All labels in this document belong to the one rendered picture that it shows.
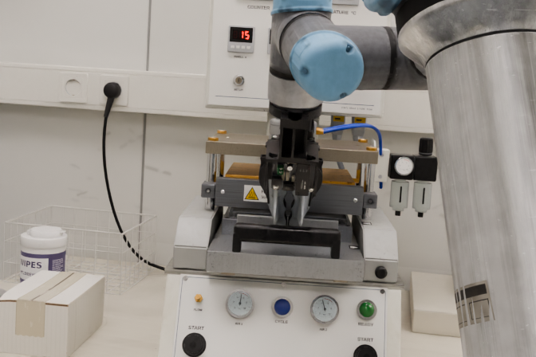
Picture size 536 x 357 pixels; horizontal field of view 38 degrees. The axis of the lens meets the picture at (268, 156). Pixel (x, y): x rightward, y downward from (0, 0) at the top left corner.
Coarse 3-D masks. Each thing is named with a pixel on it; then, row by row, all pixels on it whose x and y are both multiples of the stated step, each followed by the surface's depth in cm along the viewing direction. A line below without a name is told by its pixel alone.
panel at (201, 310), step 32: (192, 288) 111; (224, 288) 111; (256, 288) 111; (288, 288) 111; (320, 288) 111; (352, 288) 111; (384, 288) 111; (192, 320) 110; (224, 320) 110; (256, 320) 110; (288, 320) 110; (352, 320) 110; (384, 320) 110; (224, 352) 108; (256, 352) 108; (288, 352) 108; (320, 352) 108; (352, 352) 108; (384, 352) 108
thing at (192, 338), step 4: (188, 336) 108; (192, 336) 108; (196, 336) 108; (188, 340) 108; (192, 340) 108; (196, 340) 108; (200, 340) 108; (184, 344) 108; (188, 344) 108; (192, 344) 108; (196, 344) 108; (200, 344) 108; (184, 348) 108; (188, 348) 107; (192, 348) 107; (196, 348) 107; (200, 348) 107; (188, 352) 107; (192, 352) 107; (196, 352) 107
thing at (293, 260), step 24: (240, 216) 114; (264, 216) 114; (216, 240) 115; (216, 264) 108; (240, 264) 108; (264, 264) 108; (288, 264) 108; (312, 264) 107; (336, 264) 107; (360, 264) 107
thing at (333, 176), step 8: (232, 168) 129; (240, 168) 130; (248, 168) 130; (256, 168) 131; (328, 168) 138; (232, 176) 122; (240, 176) 122; (248, 176) 122; (256, 176) 122; (328, 176) 126; (336, 176) 127; (344, 176) 128; (344, 184) 121; (352, 184) 121
